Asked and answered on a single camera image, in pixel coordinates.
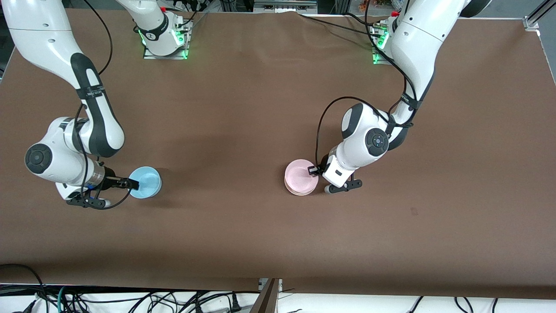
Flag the pink plastic bowl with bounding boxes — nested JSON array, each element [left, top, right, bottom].
[[284, 159, 319, 195]]

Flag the blue plastic bowl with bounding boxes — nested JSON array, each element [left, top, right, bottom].
[[129, 166, 162, 199]]

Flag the white plastic bowl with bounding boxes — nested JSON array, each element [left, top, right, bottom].
[[285, 185, 318, 197]]

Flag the brown table cover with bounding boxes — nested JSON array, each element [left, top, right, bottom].
[[0, 8, 556, 300]]

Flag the grey power strip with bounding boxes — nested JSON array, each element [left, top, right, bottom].
[[254, 0, 318, 13]]

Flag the orange patterned item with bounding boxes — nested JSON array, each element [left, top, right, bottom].
[[359, 0, 394, 12]]

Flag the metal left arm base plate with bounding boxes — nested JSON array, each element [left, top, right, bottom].
[[371, 21, 394, 66]]

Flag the black looped floor cable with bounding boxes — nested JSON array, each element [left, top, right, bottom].
[[0, 263, 47, 313]]

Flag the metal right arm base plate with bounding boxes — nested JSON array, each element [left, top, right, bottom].
[[143, 20, 189, 60]]

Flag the grey metal post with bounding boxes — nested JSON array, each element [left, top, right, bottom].
[[250, 278, 283, 313]]

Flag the tangled black floor cables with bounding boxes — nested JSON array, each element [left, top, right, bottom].
[[65, 289, 261, 313]]

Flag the long black table cable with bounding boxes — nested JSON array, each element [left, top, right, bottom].
[[298, 13, 383, 39]]

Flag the short curved black cable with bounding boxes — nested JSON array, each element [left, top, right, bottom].
[[343, 12, 383, 27]]

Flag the black arm base cable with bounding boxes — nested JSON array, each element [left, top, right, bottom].
[[165, 0, 209, 27]]

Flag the aluminium frame profile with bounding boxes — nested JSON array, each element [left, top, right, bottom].
[[523, 0, 556, 32]]

